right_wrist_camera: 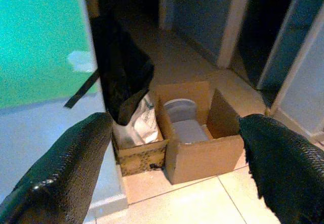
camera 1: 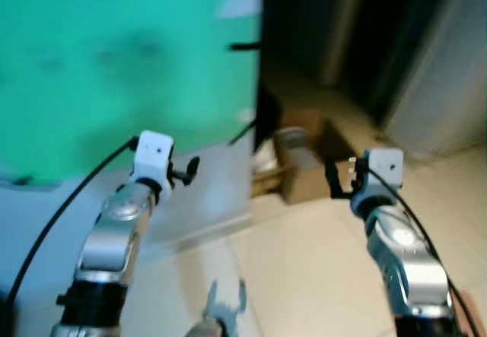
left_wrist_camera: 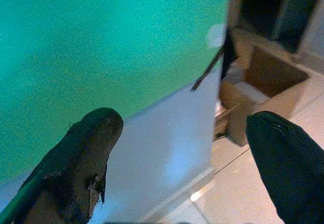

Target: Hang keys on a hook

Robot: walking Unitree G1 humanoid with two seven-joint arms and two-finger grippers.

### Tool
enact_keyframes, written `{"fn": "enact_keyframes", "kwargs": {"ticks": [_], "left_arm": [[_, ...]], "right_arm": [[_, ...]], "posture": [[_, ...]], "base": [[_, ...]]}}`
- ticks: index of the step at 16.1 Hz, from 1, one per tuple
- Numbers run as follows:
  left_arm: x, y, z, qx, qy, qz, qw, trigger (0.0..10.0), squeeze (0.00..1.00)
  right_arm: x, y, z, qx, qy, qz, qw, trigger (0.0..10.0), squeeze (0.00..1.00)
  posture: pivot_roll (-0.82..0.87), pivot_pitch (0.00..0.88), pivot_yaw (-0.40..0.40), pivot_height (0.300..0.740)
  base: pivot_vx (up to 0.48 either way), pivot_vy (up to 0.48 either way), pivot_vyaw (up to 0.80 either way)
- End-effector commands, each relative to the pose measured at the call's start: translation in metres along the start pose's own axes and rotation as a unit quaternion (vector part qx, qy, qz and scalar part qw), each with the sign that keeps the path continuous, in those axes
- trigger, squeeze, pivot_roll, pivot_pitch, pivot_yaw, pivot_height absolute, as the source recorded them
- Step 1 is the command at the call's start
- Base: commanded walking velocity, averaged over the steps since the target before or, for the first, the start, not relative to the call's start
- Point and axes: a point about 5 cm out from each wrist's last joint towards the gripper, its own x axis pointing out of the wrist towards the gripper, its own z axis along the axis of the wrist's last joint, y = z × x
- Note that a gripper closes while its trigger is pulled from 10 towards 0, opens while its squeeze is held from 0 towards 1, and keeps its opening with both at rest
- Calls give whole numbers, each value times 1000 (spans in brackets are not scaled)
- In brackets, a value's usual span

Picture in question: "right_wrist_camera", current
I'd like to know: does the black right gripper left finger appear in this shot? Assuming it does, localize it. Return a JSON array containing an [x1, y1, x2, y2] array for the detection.
[[0, 112, 113, 224]]

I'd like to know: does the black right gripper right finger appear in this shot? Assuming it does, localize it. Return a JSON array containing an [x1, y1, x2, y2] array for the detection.
[[238, 114, 324, 224]]

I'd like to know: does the stained cardboard box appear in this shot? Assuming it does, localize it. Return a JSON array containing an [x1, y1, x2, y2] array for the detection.
[[112, 122, 170, 177]]

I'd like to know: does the open brown cardboard box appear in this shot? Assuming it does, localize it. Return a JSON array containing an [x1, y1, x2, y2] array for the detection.
[[154, 81, 245, 186]]

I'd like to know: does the black tape strip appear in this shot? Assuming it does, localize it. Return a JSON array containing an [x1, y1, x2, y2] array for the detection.
[[63, 70, 100, 109]]

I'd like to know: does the white plastic bag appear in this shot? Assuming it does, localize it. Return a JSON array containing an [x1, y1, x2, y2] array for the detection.
[[121, 94, 165, 146]]

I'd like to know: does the grey round plate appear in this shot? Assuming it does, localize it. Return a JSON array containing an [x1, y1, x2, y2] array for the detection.
[[163, 98, 197, 123]]

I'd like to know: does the black bag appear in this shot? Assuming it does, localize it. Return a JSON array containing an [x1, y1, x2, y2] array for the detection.
[[89, 0, 155, 126]]

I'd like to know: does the blue glass door panel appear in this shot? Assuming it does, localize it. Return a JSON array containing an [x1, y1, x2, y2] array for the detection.
[[255, 0, 324, 139]]

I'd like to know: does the white door frame post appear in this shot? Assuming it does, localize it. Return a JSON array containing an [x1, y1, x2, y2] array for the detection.
[[216, 0, 254, 68]]

